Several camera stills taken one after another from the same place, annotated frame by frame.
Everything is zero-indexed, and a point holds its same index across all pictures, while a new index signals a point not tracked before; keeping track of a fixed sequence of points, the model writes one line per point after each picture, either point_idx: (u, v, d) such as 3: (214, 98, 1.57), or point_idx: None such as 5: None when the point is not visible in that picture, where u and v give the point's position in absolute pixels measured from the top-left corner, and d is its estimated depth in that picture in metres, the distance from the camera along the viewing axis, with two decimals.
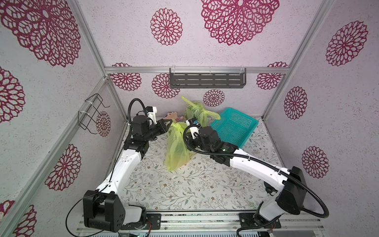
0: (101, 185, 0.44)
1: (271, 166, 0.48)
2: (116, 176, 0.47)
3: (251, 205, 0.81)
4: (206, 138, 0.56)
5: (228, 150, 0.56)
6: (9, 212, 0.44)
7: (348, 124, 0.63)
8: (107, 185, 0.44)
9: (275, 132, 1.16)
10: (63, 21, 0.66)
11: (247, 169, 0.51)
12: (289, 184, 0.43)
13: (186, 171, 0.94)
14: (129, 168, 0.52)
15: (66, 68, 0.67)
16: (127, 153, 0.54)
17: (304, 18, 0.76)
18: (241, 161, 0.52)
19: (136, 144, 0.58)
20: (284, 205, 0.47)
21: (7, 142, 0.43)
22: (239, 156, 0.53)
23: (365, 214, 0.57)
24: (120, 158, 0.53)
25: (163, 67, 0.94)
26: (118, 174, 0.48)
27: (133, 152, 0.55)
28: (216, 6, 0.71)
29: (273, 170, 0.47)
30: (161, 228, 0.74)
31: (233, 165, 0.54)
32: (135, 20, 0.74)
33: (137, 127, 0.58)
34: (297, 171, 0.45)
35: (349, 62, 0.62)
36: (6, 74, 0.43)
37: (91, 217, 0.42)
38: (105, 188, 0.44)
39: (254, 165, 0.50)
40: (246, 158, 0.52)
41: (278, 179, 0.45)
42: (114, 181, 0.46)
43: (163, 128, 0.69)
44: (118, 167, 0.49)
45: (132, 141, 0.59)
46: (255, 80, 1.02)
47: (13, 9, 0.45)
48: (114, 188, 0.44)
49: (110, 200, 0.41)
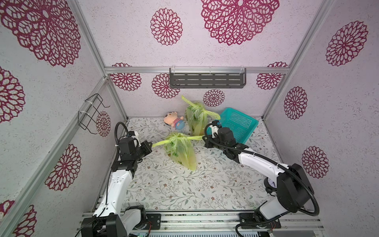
0: (98, 211, 0.43)
1: (270, 160, 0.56)
2: (112, 197, 0.46)
3: (251, 205, 0.81)
4: (222, 136, 0.67)
5: (239, 147, 0.65)
6: (9, 212, 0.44)
7: (348, 124, 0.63)
8: (105, 208, 0.43)
9: (275, 133, 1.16)
10: (63, 21, 0.66)
11: (253, 165, 0.57)
12: (284, 176, 0.46)
13: (186, 171, 0.94)
14: (123, 187, 0.52)
15: (66, 68, 0.67)
16: (118, 174, 0.54)
17: (304, 18, 0.76)
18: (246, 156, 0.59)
19: (126, 164, 0.58)
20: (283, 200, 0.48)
21: (7, 142, 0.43)
22: (246, 151, 0.61)
23: (365, 214, 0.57)
24: (111, 179, 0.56)
25: (163, 67, 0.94)
26: (114, 195, 0.47)
27: (124, 172, 0.55)
28: (216, 6, 0.71)
29: (272, 164, 0.52)
30: (161, 228, 0.74)
31: (241, 162, 0.62)
32: (135, 20, 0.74)
33: (126, 144, 0.61)
34: (298, 167, 0.47)
35: (349, 61, 0.62)
36: (6, 74, 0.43)
37: None
38: (103, 211, 0.43)
39: (257, 159, 0.56)
40: (251, 155, 0.58)
41: (275, 171, 0.49)
42: (110, 203, 0.45)
43: (147, 148, 0.74)
44: (112, 188, 0.49)
45: (120, 163, 0.59)
46: (255, 80, 1.02)
47: (13, 9, 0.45)
48: (112, 210, 0.43)
49: (111, 221, 0.40)
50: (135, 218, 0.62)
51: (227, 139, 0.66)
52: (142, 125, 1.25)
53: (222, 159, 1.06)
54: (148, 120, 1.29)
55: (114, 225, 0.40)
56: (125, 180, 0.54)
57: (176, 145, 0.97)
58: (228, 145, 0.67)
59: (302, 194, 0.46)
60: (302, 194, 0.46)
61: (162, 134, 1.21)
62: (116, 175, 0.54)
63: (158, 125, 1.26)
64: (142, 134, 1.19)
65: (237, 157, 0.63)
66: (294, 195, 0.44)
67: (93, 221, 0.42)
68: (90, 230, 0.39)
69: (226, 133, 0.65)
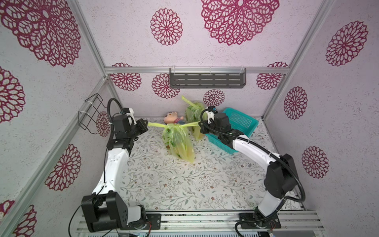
0: (96, 188, 0.43)
1: (263, 148, 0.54)
2: (110, 175, 0.47)
3: (251, 205, 0.81)
4: (218, 121, 0.67)
5: (234, 133, 0.64)
6: (9, 212, 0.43)
7: (348, 124, 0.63)
8: (103, 186, 0.44)
9: (275, 133, 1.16)
10: (63, 21, 0.66)
11: (246, 151, 0.58)
12: (274, 164, 0.48)
13: (186, 171, 0.94)
14: (121, 166, 0.52)
15: (66, 68, 0.67)
16: (113, 152, 0.53)
17: (304, 18, 0.76)
18: (241, 143, 0.59)
19: (121, 142, 0.57)
20: (270, 185, 0.50)
21: (7, 142, 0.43)
22: (241, 138, 0.61)
23: (365, 214, 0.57)
24: (107, 158, 0.52)
25: (163, 67, 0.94)
26: (111, 173, 0.47)
27: (120, 150, 0.54)
28: (216, 6, 0.71)
29: (264, 152, 0.53)
30: (161, 228, 0.74)
31: (235, 147, 0.63)
32: (135, 20, 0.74)
33: (119, 123, 0.58)
34: (288, 157, 0.49)
35: (349, 62, 0.62)
36: (6, 74, 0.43)
37: (95, 221, 0.42)
38: (101, 189, 0.43)
39: (250, 146, 0.57)
40: (245, 141, 0.59)
41: (266, 159, 0.51)
42: (109, 181, 0.45)
43: (143, 127, 0.72)
44: (109, 168, 0.48)
45: (116, 141, 0.57)
46: (255, 80, 1.02)
47: (13, 9, 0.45)
48: (111, 187, 0.43)
49: (111, 198, 0.41)
50: (135, 215, 0.62)
51: (222, 125, 0.67)
52: None
53: (222, 159, 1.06)
54: (148, 120, 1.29)
55: (115, 202, 0.41)
56: (122, 159, 0.54)
57: (173, 135, 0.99)
58: (222, 131, 0.67)
59: (288, 181, 0.49)
60: (288, 182, 0.49)
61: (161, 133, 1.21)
62: (112, 153, 0.53)
63: (158, 125, 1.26)
64: (142, 134, 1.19)
65: (231, 143, 0.63)
66: (281, 183, 0.47)
67: (93, 198, 0.41)
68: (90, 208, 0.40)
69: (221, 118, 0.65)
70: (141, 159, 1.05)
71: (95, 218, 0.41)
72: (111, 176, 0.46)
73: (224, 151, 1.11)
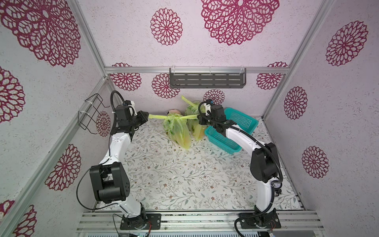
0: (103, 160, 0.49)
1: (250, 136, 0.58)
2: (114, 150, 0.52)
3: (251, 205, 0.81)
4: (213, 111, 0.73)
5: (228, 123, 0.70)
6: (8, 212, 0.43)
7: (348, 124, 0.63)
8: (108, 159, 0.49)
9: (275, 133, 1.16)
10: (63, 21, 0.66)
11: (237, 139, 0.64)
12: (258, 150, 0.54)
13: (186, 171, 0.94)
14: (123, 146, 0.58)
15: (66, 68, 0.67)
16: (117, 135, 0.60)
17: (304, 18, 0.76)
18: (232, 132, 0.65)
19: (123, 129, 0.63)
20: (254, 171, 0.57)
21: (7, 142, 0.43)
22: (233, 127, 0.67)
23: (365, 214, 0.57)
24: (111, 139, 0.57)
25: (163, 67, 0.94)
26: (115, 149, 0.53)
27: (123, 134, 0.60)
28: (216, 6, 0.71)
29: (252, 139, 0.59)
30: (161, 228, 0.74)
31: (227, 135, 0.69)
32: (135, 20, 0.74)
33: (122, 112, 0.65)
34: (272, 145, 0.55)
35: (349, 62, 0.62)
36: (6, 73, 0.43)
37: (100, 190, 0.47)
38: (107, 161, 0.49)
39: (240, 135, 0.62)
40: (237, 130, 0.65)
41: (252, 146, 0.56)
42: (114, 155, 0.51)
43: (143, 118, 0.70)
44: (113, 145, 0.55)
45: (118, 128, 0.63)
46: (255, 80, 1.02)
47: (13, 9, 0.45)
48: (116, 160, 0.49)
49: (115, 168, 0.46)
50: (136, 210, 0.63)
51: (218, 115, 0.73)
52: (143, 126, 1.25)
53: (222, 159, 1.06)
54: (149, 120, 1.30)
55: (119, 171, 0.46)
56: (125, 140, 0.60)
57: (172, 125, 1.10)
58: (218, 121, 0.73)
59: (270, 167, 0.55)
60: (270, 167, 0.55)
61: (162, 133, 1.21)
62: (115, 135, 0.60)
63: (158, 125, 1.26)
64: (142, 134, 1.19)
65: (224, 132, 0.70)
66: (262, 168, 0.53)
67: (99, 168, 0.48)
68: (97, 176, 0.46)
69: (216, 109, 0.72)
70: (141, 158, 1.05)
71: (101, 186, 0.46)
72: (115, 151, 0.52)
73: (224, 151, 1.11)
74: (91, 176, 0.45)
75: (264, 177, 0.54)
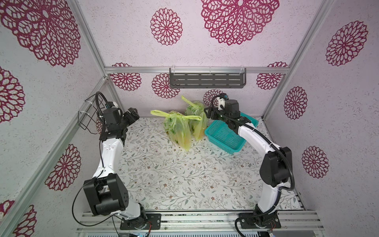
0: (96, 173, 0.46)
1: (265, 138, 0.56)
2: (107, 161, 0.49)
3: (251, 205, 0.81)
4: (228, 107, 0.69)
5: (242, 120, 0.66)
6: (9, 212, 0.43)
7: (348, 124, 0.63)
8: (102, 171, 0.46)
9: (275, 133, 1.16)
10: (63, 21, 0.66)
11: (249, 139, 0.61)
12: (271, 153, 0.51)
13: (186, 171, 0.94)
14: (116, 154, 0.54)
15: (66, 68, 0.67)
16: (108, 141, 0.56)
17: (304, 18, 0.76)
18: (246, 130, 0.62)
19: (114, 133, 0.59)
20: (264, 174, 0.54)
21: (7, 142, 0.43)
22: (246, 125, 0.63)
23: (365, 214, 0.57)
24: (102, 148, 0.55)
25: (163, 67, 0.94)
26: (108, 159, 0.50)
27: (114, 139, 0.57)
28: (216, 6, 0.71)
29: (266, 141, 0.56)
30: (161, 228, 0.74)
31: (240, 133, 0.65)
32: (135, 20, 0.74)
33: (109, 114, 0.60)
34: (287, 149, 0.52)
35: (349, 62, 0.62)
36: (6, 73, 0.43)
37: (98, 204, 0.45)
38: (101, 173, 0.45)
39: (254, 135, 0.59)
40: (250, 130, 0.61)
41: (266, 147, 0.54)
42: (107, 166, 0.47)
43: (132, 118, 0.75)
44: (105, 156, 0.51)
45: (109, 133, 0.60)
46: (255, 80, 1.02)
47: (13, 9, 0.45)
48: (110, 171, 0.46)
49: (111, 179, 0.43)
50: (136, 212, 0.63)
51: (232, 111, 0.68)
52: (143, 126, 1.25)
53: (222, 159, 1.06)
54: (149, 120, 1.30)
55: (116, 182, 0.43)
56: (117, 146, 0.56)
57: (174, 124, 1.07)
58: (231, 117, 0.69)
59: (282, 171, 0.52)
60: (282, 172, 0.52)
61: (162, 133, 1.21)
62: (106, 142, 0.56)
63: (158, 125, 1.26)
64: (142, 134, 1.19)
65: (237, 129, 0.65)
66: (274, 172, 0.50)
67: (94, 181, 0.45)
68: (93, 190, 0.43)
69: (232, 105, 0.67)
70: (141, 158, 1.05)
71: (98, 201, 0.44)
72: (109, 161, 0.49)
73: (224, 151, 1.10)
74: (86, 190, 0.42)
75: (274, 182, 0.51)
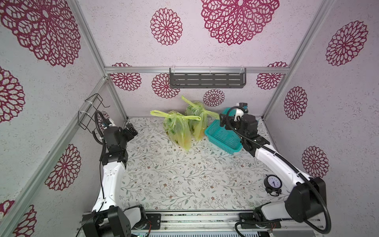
0: (96, 205, 0.42)
1: (291, 165, 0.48)
2: (108, 190, 0.45)
3: (251, 205, 0.81)
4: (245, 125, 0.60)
5: (259, 141, 0.59)
6: (9, 212, 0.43)
7: (348, 124, 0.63)
8: (103, 202, 0.43)
9: (275, 133, 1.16)
10: (63, 21, 0.66)
11: (270, 164, 0.53)
12: (301, 185, 0.43)
13: (186, 171, 0.94)
14: (118, 180, 0.50)
15: (66, 68, 0.67)
16: (109, 166, 0.53)
17: (304, 18, 0.76)
18: (267, 153, 0.54)
19: (116, 155, 0.56)
20: (291, 208, 0.46)
21: (7, 142, 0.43)
22: (267, 148, 0.56)
23: (365, 214, 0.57)
24: (103, 173, 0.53)
25: (163, 67, 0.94)
26: (109, 188, 0.46)
27: (115, 164, 0.53)
28: (216, 6, 0.71)
29: (292, 170, 0.48)
30: (161, 228, 0.74)
31: (257, 156, 0.58)
32: (135, 20, 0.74)
33: (111, 137, 0.57)
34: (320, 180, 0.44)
35: (349, 62, 0.62)
36: (6, 73, 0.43)
37: None
38: (101, 206, 0.42)
39: (277, 160, 0.51)
40: (272, 153, 0.54)
41: (294, 178, 0.45)
42: (108, 196, 0.44)
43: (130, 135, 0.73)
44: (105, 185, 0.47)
45: (110, 155, 0.57)
46: (255, 80, 1.02)
47: (13, 9, 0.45)
48: (111, 202, 0.42)
49: (113, 213, 0.40)
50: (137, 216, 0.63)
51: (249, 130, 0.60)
52: (143, 125, 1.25)
53: (222, 159, 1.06)
54: (149, 120, 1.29)
55: (117, 216, 0.40)
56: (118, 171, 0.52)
57: (174, 124, 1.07)
58: (247, 136, 0.61)
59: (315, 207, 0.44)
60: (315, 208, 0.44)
61: (162, 133, 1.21)
62: (107, 167, 0.52)
63: (158, 125, 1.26)
64: (142, 134, 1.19)
65: (254, 151, 0.58)
66: (305, 208, 0.42)
67: (94, 216, 0.41)
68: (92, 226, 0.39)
69: (250, 122, 0.58)
70: (141, 158, 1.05)
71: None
72: (109, 191, 0.45)
73: (224, 151, 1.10)
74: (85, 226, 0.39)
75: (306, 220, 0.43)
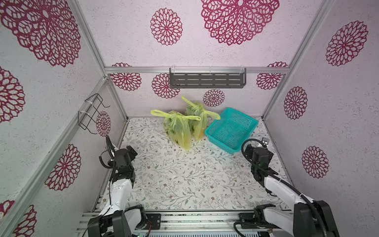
0: (103, 210, 0.45)
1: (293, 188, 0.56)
2: (115, 198, 0.49)
3: (251, 205, 0.81)
4: (256, 156, 0.67)
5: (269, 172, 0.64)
6: (9, 212, 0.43)
7: (348, 124, 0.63)
8: (109, 208, 0.46)
9: (275, 133, 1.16)
10: (63, 21, 0.66)
11: (277, 190, 0.55)
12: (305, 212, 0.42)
13: (186, 171, 0.94)
14: (125, 192, 0.54)
15: (66, 68, 0.67)
16: (118, 181, 0.58)
17: (304, 18, 0.76)
18: (272, 180, 0.59)
19: (125, 175, 0.62)
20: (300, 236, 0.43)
21: (7, 142, 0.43)
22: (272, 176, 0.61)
23: (365, 214, 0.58)
24: (112, 187, 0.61)
25: (163, 67, 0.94)
26: (116, 197, 0.50)
27: (124, 179, 0.59)
28: (216, 6, 0.71)
29: (294, 192, 0.51)
30: (161, 228, 0.74)
31: (266, 185, 0.61)
32: (135, 20, 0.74)
33: (121, 158, 0.63)
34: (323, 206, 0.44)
35: (349, 61, 0.62)
36: (6, 74, 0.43)
37: None
38: (108, 211, 0.45)
39: (281, 185, 0.55)
40: (277, 180, 0.58)
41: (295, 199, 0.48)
42: (114, 203, 0.47)
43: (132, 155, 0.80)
44: (114, 195, 0.51)
45: (119, 175, 0.63)
46: (255, 80, 1.02)
47: (13, 9, 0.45)
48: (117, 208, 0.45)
49: (117, 217, 0.42)
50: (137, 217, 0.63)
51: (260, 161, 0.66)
52: (143, 125, 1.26)
53: (222, 159, 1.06)
54: (149, 120, 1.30)
55: (120, 219, 0.42)
56: (126, 185, 0.57)
57: (174, 124, 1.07)
58: (259, 166, 0.67)
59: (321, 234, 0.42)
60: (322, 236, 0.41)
61: (162, 134, 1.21)
62: (116, 182, 0.58)
63: (158, 125, 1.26)
64: (143, 134, 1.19)
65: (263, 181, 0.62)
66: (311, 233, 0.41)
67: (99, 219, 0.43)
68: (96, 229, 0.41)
69: (260, 154, 0.65)
70: (141, 158, 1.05)
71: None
72: (116, 199, 0.49)
73: (224, 151, 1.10)
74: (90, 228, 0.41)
75: None
